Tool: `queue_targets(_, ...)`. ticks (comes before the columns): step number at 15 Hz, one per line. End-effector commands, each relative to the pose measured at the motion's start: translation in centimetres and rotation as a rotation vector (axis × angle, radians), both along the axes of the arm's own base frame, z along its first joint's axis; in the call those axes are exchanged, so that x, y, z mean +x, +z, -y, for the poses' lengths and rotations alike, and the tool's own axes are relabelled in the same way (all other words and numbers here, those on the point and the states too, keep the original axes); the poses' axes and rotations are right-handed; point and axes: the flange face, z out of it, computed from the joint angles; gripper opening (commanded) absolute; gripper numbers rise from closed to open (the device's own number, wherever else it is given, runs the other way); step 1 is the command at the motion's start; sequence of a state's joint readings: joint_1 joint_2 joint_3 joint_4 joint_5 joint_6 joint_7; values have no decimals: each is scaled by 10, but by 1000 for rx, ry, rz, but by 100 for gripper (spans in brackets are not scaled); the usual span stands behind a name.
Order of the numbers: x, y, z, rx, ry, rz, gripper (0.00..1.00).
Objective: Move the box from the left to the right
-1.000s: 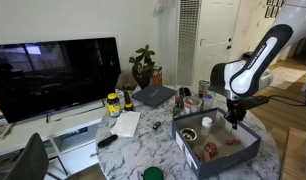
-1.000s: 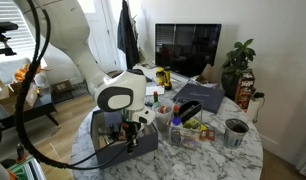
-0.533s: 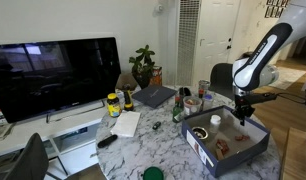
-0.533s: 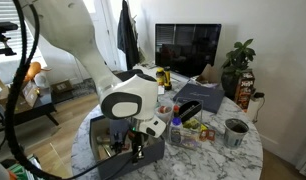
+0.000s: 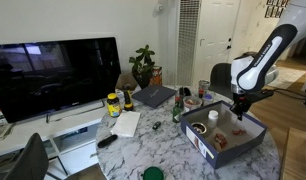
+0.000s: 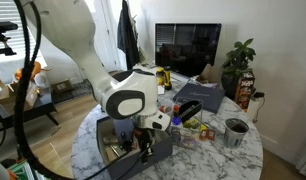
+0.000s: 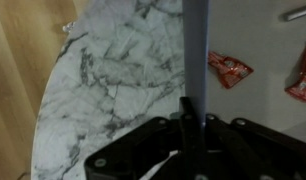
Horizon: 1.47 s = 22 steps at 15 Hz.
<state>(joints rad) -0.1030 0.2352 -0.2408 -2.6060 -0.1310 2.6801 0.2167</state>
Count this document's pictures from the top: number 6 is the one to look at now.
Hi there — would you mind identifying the grey tin cup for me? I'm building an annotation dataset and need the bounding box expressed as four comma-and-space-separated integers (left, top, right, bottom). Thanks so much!
223, 117, 250, 149

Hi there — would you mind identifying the black low side table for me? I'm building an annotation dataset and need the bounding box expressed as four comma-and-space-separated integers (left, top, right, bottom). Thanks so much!
0, 85, 60, 135

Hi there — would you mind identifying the open grey cardboard box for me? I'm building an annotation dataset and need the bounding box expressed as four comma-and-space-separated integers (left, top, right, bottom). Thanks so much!
95, 115, 174, 180

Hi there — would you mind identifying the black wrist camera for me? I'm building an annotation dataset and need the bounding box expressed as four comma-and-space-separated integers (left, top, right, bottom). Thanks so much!
118, 131, 135, 153

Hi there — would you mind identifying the black camera on stand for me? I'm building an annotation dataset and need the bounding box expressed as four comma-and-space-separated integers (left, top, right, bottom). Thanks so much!
0, 21, 19, 57

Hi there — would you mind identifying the green printed box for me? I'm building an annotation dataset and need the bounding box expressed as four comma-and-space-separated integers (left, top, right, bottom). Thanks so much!
6, 159, 37, 180

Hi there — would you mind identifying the red capped small bottle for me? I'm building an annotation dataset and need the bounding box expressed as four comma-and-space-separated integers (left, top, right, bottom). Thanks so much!
172, 104, 180, 118

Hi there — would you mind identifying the orange brown game box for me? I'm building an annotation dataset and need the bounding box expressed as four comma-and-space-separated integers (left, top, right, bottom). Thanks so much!
234, 71, 256, 113

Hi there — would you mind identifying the white kettle with black lid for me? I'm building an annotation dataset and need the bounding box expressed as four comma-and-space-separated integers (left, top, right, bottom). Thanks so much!
246, 91, 266, 122

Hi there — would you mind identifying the yellow capped jar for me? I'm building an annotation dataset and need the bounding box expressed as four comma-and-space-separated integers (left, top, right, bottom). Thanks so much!
155, 67, 166, 86

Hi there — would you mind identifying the blue capped small bottle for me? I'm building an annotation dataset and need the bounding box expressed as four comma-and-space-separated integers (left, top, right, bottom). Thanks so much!
171, 116, 183, 130

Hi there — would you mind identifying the dark hanging jacket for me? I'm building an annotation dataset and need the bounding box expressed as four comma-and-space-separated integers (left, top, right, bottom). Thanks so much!
116, 0, 141, 71

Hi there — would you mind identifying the black oval case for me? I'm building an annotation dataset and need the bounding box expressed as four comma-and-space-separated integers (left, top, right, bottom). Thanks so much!
177, 99, 203, 123

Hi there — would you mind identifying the orange round toy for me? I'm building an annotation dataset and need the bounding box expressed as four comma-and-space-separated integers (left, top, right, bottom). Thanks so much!
14, 61, 43, 82

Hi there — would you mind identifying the black flat monitor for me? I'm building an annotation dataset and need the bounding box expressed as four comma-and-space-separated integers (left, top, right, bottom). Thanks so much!
154, 22, 223, 78

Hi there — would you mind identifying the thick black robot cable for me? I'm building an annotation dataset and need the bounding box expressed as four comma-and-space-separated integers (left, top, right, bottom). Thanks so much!
12, 0, 151, 180

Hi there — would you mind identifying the small brown cardboard box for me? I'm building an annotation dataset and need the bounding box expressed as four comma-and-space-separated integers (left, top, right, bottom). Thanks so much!
51, 79, 74, 94

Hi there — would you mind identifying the small red sauce packet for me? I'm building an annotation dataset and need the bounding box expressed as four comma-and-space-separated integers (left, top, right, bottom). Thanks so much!
199, 128, 216, 142

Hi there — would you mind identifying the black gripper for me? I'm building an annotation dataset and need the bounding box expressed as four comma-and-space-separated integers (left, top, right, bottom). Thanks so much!
134, 128, 157, 164

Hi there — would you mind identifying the tan wooden block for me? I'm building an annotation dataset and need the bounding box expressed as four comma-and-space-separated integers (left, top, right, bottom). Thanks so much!
104, 146, 118, 163

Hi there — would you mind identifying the blue grey bin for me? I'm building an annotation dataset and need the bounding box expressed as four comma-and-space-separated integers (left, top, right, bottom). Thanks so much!
172, 82, 226, 115

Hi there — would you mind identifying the green leafy houseplant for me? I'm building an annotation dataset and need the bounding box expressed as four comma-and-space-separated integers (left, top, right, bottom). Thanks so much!
221, 37, 257, 78

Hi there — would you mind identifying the clear plastic box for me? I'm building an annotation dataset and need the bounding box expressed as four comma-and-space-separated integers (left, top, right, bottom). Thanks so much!
168, 96, 205, 150

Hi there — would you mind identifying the dark plant pot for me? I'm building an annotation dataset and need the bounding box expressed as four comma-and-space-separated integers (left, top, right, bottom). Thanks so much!
220, 72, 241, 100

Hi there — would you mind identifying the black yellow bottle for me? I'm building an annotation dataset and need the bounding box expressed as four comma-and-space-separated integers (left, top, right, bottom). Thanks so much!
163, 65, 173, 91

